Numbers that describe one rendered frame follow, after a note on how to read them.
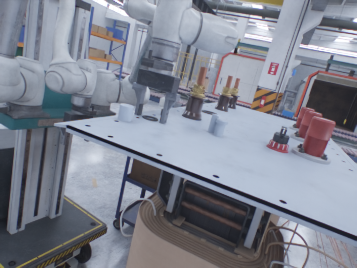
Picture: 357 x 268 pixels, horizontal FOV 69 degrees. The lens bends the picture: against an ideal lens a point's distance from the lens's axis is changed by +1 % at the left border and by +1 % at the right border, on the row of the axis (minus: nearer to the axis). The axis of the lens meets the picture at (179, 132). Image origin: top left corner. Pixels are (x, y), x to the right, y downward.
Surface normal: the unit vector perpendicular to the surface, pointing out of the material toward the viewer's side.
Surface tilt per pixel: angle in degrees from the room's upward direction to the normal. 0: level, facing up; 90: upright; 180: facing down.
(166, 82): 90
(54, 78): 99
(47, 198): 90
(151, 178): 90
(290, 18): 90
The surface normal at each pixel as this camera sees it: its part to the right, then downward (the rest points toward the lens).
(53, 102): 0.82, 0.32
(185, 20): 0.47, 0.31
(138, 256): -0.72, 0.00
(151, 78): -0.37, 0.14
